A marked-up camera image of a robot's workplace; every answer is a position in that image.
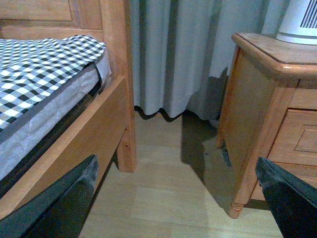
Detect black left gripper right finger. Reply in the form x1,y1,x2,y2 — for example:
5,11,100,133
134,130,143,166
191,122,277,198
255,157,317,238

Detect wooden bed frame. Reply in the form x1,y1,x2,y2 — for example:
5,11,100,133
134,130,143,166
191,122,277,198
0,0,136,217

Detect white cylindrical air purifier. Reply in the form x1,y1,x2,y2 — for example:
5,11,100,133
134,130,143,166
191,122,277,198
276,0,317,45

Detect grey curtain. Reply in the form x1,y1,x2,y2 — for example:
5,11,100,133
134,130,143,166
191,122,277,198
130,0,289,121

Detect wooden nightstand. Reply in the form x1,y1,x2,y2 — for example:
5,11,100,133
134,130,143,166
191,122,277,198
217,33,317,218

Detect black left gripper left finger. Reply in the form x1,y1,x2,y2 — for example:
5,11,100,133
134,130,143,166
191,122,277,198
0,155,99,238

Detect grey mattress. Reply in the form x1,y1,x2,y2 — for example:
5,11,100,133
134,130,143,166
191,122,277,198
0,51,111,179

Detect wooden drawer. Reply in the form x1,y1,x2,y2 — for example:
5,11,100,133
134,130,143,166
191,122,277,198
250,162,317,201
268,109,317,166

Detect checkered bed sheet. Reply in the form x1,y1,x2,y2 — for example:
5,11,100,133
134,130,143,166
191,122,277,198
0,35,106,130

